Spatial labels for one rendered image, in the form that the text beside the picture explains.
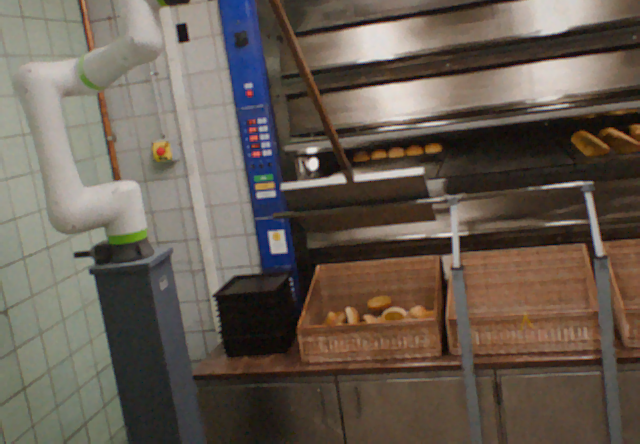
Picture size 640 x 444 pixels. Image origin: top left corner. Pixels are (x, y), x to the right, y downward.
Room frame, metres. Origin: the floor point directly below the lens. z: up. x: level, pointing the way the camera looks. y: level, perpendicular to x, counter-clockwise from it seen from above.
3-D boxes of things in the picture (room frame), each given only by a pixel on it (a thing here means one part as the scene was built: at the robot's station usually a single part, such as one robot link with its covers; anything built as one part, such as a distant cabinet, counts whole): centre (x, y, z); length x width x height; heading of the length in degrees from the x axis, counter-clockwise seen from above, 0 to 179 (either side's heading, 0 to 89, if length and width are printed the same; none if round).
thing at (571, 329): (2.67, -0.74, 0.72); 0.56 x 0.49 x 0.28; 74
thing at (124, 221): (2.23, 0.63, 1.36); 0.16 x 0.13 x 0.19; 128
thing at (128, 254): (2.25, 0.68, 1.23); 0.26 x 0.15 x 0.06; 79
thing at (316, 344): (2.82, -0.17, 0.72); 0.56 x 0.49 x 0.28; 76
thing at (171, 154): (3.27, 0.66, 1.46); 0.10 x 0.07 x 0.10; 75
